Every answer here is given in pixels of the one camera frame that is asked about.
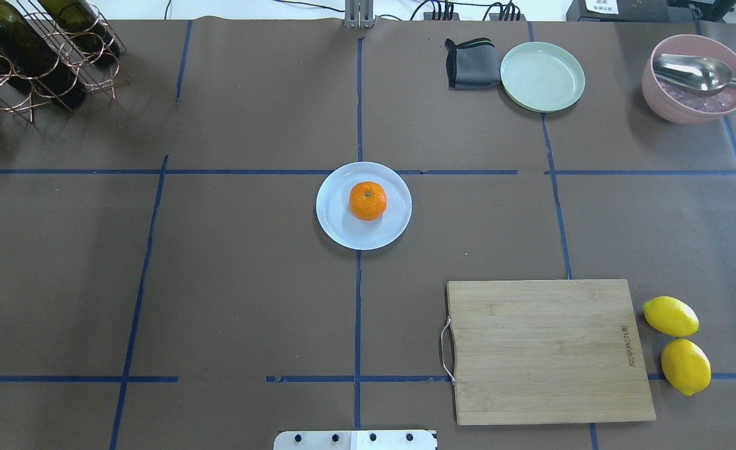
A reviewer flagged orange mandarin fruit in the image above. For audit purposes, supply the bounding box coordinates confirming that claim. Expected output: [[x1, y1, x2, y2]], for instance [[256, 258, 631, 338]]
[[349, 181, 387, 221]]

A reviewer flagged light blue plate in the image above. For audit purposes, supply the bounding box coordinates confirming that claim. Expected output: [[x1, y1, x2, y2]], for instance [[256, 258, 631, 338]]
[[316, 162, 412, 251]]

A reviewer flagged light green plate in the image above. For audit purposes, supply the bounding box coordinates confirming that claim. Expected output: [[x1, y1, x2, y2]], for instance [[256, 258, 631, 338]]
[[500, 42, 586, 113]]

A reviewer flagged grey folded cloth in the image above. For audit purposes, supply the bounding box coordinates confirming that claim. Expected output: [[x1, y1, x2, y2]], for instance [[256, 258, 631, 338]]
[[444, 37, 502, 91]]

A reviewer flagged bamboo cutting board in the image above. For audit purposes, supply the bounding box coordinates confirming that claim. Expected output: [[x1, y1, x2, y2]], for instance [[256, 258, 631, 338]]
[[445, 279, 656, 426]]

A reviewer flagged black power strip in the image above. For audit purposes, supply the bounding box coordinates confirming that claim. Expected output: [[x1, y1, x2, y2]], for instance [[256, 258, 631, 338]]
[[410, 1, 526, 22]]

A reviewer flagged upper yellow lemon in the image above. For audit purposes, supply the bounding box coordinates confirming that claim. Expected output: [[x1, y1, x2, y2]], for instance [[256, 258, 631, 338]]
[[643, 296, 700, 338]]

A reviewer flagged yellow lemon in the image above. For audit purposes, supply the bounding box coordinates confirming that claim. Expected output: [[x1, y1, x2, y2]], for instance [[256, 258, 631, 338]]
[[660, 338, 712, 396], [643, 296, 700, 338]]

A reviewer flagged pink ribbed bowl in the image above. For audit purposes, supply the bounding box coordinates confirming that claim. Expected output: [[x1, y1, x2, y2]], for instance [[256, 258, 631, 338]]
[[640, 34, 736, 124]]

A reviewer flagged lower yellow lemon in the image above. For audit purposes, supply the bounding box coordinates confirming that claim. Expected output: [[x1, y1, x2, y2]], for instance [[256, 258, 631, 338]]
[[660, 338, 712, 396]]

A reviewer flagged metal ladle spoon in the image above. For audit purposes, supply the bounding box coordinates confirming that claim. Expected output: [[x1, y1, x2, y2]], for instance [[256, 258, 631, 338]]
[[652, 53, 736, 95]]

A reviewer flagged dark green wine bottle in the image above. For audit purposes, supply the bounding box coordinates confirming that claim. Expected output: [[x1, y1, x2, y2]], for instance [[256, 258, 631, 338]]
[[0, 1, 86, 110]]

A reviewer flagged grey metal camera post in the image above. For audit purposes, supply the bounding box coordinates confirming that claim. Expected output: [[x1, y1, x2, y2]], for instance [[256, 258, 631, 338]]
[[344, 0, 375, 29]]

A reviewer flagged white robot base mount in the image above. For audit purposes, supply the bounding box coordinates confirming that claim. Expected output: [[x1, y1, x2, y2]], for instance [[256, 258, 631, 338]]
[[273, 429, 439, 449]]

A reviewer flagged copper wire bottle rack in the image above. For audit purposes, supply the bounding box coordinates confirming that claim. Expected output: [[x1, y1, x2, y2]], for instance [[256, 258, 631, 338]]
[[0, 1, 131, 123]]

